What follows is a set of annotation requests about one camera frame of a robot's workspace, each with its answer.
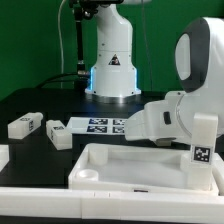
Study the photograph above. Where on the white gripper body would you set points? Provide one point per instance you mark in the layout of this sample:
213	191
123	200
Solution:
159	122

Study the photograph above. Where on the white desk top tray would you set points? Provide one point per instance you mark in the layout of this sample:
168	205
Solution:
106	167

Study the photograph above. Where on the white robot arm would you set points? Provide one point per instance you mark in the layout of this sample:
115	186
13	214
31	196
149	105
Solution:
199	62

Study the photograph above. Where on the white marker sheet with tags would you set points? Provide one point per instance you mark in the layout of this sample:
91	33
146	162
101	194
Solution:
99	126

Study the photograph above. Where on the white left wall block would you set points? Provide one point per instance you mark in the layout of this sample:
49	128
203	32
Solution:
4	156

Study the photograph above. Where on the white front wall fence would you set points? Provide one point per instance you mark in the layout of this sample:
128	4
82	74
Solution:
64	203

